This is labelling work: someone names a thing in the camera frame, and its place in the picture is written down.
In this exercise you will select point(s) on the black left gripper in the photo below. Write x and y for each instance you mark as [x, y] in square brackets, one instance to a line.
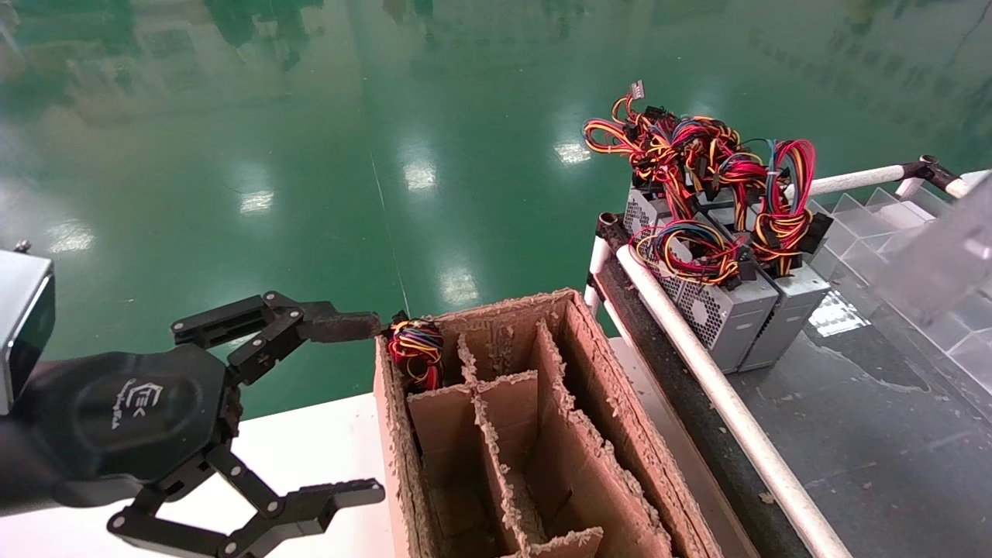
[124, 418]

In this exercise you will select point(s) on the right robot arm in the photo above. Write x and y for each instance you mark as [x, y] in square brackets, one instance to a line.
[949, 256]

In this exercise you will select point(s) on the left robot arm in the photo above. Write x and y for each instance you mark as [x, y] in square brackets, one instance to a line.
[14, 473]

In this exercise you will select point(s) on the brown cardboard divider insert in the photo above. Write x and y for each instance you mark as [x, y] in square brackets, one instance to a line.
[511, 418]

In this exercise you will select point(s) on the brown cardboard box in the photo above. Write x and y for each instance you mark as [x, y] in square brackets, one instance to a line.
[612, 403]

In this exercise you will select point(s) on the short white rack pipe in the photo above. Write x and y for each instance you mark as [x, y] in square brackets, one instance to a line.
[597, 260]

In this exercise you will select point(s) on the black pipe joint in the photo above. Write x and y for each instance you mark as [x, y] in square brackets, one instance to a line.
[930, 167]
[612, 230]

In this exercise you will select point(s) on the clear plastic divider tray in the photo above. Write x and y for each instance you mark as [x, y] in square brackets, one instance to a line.
[860, 232]

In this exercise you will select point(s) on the dark rack shelf surface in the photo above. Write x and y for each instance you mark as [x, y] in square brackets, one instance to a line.
[891, 465]

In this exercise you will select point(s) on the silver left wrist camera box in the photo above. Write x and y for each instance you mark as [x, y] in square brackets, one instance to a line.
[19, 310]

